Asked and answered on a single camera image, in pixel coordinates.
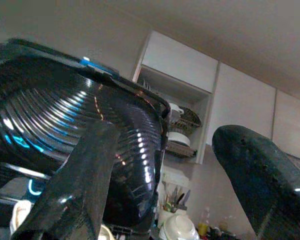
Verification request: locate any white wall cabinet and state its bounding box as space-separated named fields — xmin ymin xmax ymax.
xmin=131 ymin=30 xmax=300 ymax=165

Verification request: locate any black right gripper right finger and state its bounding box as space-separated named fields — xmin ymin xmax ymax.
xmin=211 ymin=124 xmax=300 ymax=240

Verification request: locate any dark patterned plate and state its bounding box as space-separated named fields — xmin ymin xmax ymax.
xmin=181 ymin=106 xmax=203 ymax=127

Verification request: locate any white bowl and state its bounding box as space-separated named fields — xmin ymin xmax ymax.
xmin=158 ymin=213 xmax=200 ymax=240

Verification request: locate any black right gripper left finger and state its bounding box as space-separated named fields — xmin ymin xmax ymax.
xmin=11 ymin=119 xmax=121 ymax=240

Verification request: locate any dish drying rack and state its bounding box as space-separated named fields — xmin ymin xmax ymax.
xmin=137 ymin=78 xmax=203 ymax=159

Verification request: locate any black ribbed plastic basin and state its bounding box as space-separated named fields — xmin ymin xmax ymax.
xmin=0 ymin=37 xmax=171 ymax=230

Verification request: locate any white utensil holder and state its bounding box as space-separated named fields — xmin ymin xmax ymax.
xmin=157 ymin=209 xmax=181 ymax=230

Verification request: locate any yellow bottle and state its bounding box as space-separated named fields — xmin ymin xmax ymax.
xmin=197 ymin=208 xmax=211 ymax=238

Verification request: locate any white mug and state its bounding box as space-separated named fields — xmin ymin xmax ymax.
xmin=168 ymin=102 xmax=185 ymax=123

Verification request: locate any white plate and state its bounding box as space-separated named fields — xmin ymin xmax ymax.
xmin=167 ymin=131 xmax=191 ymax=147

